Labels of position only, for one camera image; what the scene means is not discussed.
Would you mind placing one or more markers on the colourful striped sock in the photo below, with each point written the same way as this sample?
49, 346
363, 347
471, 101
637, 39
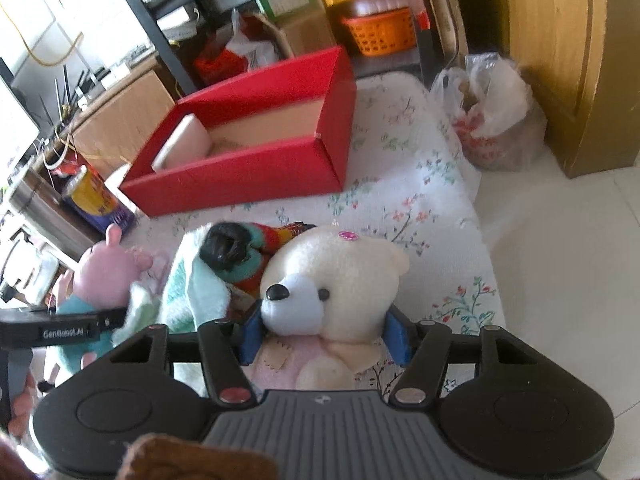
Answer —
265, 240

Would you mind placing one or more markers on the white teddy bear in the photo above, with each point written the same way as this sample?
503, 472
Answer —
340, 270

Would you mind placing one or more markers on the black antenna router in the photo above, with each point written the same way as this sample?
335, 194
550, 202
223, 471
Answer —
65, 85

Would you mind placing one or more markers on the white foam block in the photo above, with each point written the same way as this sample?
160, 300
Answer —
182, 142

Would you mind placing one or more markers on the white floral bedsheet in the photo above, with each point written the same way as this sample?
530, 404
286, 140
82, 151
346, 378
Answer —
400, 160

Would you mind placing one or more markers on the mint green fleece towel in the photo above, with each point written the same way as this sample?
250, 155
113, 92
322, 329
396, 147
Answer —
200, 295

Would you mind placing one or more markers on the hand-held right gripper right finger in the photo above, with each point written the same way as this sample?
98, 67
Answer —
396, 340

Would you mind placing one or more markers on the pink pig plush toy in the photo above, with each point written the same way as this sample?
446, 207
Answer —
107, 265

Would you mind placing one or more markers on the orange plastic basket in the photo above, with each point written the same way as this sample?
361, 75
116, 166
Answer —
382, 32

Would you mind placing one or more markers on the red and white plastic bag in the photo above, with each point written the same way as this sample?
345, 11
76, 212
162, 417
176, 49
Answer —
245, 52

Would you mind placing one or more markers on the black knit glove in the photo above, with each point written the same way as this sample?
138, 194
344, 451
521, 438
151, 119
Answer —
222, 250

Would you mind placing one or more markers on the brown fuzzy cloth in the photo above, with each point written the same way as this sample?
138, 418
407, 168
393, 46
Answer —
200, 460

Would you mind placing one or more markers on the stack of papers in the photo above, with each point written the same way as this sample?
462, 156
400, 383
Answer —
180, 25

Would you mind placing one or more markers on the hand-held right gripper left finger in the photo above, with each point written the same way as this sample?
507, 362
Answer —
252, 337

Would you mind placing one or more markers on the brown cardboard box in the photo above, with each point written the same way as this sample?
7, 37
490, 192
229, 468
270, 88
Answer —
305, 32

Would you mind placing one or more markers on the yellow tin can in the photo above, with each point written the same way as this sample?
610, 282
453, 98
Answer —
95, 197

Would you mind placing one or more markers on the black metal shelf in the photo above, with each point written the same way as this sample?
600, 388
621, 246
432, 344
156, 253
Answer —
165, 45

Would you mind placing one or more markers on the leaning wooden boards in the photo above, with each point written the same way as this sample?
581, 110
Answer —
445, 10

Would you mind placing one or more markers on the red cardboard box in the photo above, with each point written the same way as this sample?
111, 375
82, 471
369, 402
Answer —
240, 180

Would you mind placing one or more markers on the plastic bag with red print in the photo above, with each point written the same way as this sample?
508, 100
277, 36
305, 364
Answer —
495, 110

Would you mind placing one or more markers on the computer monitor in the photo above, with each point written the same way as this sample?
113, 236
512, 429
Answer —
15, 125

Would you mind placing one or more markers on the translucent plastic container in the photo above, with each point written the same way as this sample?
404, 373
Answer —
375, 5

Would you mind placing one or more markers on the person's left hand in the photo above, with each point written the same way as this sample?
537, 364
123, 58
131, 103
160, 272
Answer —
22, 405

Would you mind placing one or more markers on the wooden cabinet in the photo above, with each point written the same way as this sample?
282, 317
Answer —
565, 60

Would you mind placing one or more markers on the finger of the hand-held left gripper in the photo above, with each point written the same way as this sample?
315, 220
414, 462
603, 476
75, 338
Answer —
111, 325

